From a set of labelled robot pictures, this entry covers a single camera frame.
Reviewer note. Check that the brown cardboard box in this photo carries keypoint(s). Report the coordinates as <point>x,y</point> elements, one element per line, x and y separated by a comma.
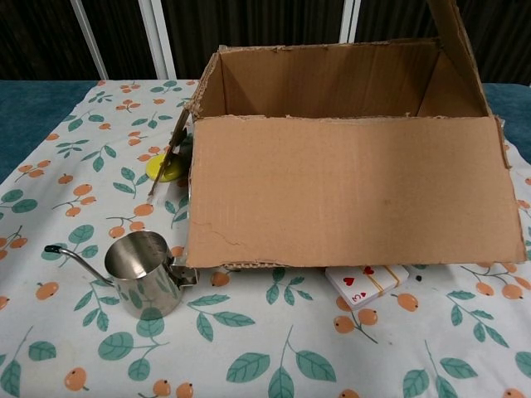
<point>352,190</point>

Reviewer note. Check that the playing card deck with bands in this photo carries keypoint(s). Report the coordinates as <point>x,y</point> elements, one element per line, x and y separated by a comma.
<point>365,290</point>

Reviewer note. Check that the floral print tablecloth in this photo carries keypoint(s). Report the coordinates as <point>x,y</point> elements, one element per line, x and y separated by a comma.
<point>265,344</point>

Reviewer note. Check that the stainless steel long-spout pitcher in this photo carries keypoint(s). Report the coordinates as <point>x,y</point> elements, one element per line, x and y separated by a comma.
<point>145,286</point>

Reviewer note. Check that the wide white frame post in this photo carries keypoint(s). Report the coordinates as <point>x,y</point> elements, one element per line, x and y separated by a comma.
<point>157,37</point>

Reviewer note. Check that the white double frame post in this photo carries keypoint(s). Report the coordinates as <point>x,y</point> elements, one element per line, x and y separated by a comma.
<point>349,20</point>

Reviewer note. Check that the thin white frame post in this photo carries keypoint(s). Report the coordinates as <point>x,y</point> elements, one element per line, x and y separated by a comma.
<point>89,41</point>

